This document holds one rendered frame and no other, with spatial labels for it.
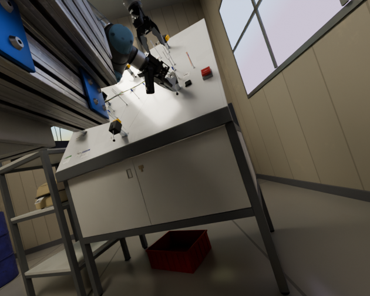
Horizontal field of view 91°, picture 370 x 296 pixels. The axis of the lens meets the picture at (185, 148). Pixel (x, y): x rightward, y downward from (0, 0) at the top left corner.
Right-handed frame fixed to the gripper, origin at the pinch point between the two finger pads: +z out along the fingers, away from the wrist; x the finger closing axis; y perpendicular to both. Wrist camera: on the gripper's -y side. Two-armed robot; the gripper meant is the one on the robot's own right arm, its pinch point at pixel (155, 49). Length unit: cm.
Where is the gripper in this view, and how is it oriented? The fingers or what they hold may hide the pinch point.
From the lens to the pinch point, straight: 105.4
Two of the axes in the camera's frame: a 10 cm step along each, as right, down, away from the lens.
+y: 0.6, -4.8, 8.8
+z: 4.7, 7.9, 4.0
